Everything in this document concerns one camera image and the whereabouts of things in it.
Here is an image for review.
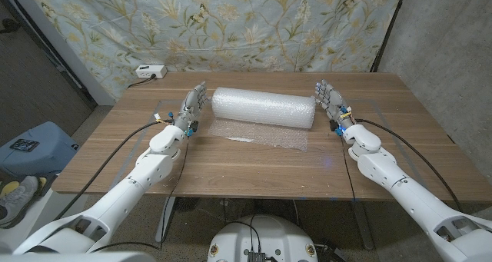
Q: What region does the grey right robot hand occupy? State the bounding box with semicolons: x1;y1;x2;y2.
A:
314;79;354;130

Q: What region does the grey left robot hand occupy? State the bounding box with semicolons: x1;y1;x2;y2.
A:
172;81;211;134

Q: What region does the clear bubble wrap roll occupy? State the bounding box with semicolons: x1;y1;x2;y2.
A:
208;86;317;152

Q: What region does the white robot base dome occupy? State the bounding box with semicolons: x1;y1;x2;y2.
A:
207;214;319;262

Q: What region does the white power strip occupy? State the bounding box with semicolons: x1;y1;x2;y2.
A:
135;65;168;80

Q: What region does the black backdrop stand pole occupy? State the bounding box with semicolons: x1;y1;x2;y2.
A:
369;0;409;73

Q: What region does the floral printed backdrop cloth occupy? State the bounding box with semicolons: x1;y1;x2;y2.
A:
22;0;407;101

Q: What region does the grey metal table leg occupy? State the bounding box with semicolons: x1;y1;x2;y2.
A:
155;196;177;243
350;200;374;250

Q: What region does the blue plastic storage bin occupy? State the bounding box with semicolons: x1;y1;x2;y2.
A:
0;121;80;177

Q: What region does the black label with white print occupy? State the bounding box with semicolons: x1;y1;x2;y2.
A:
9;138;41;153

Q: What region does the white robot torso shell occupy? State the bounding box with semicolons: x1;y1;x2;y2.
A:
0;250;157;262

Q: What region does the grey sneaker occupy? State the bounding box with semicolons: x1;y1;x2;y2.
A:
0;175;41;229

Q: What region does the black power strip cord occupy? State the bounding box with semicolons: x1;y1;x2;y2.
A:
126;74;158;89

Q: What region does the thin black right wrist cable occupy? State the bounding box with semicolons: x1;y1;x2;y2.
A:
340;134;357;202

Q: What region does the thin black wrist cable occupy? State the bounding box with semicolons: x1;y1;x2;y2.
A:
340;134;357;202
90;135;191;254

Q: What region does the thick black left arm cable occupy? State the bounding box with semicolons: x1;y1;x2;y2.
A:
53;119;172;221

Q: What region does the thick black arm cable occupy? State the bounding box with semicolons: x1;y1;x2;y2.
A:
53;119;172;221
354;118;462;213

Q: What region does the thin black left wrist cable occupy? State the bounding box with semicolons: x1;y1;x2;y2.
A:
90;135;191;254

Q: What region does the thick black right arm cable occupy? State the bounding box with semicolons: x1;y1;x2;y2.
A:
354;118;462;213

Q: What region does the black cable on robot base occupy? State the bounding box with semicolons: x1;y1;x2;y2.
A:
224;214;262;254

